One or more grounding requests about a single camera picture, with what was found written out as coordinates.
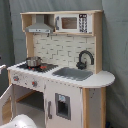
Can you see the white oven door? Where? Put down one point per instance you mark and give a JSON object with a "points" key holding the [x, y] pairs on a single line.
{"points": [[6, 107]]}

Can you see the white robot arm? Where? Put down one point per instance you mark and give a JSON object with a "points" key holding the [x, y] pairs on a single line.
{"points": [[2, 67]]}

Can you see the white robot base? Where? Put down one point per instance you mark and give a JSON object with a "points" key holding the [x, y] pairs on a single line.
{"points": [[20, 121]]}

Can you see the wooden toy kitchen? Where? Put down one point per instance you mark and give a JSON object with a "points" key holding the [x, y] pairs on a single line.
{"points": [[62, 49]]}

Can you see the grey toy sink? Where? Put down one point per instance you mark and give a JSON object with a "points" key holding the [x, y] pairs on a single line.
{"points": [[72, 73]]}

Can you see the black toy faucet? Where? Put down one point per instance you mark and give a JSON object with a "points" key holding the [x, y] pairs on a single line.
{"points": [[82, 64]]}

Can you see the black toy stovetop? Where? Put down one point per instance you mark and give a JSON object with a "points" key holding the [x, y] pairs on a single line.
{"points": [[43, 67]]}

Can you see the small metal pot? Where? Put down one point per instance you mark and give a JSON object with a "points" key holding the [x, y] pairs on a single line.
{"points": [[33, 61]]}

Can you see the right red stove knob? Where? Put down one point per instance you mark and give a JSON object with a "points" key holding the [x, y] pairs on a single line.
{"points": [[34, 83]]}

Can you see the red stove knob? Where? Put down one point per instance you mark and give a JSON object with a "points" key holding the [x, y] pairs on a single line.
{"points": [[16, 78], [34, 83]]}

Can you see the white fridge door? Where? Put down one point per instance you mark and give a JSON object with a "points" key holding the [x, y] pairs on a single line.
{"points": [[63, 106]]}

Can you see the toy microwave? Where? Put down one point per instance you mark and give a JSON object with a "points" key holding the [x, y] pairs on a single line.
{"points": [[73, 23]]}

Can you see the grey range hood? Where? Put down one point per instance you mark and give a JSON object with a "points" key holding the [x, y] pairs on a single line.
{"points": [[40, 24]]}

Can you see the left red stove knob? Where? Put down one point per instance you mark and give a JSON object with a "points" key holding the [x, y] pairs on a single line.
{"points": [[16, 78]]}

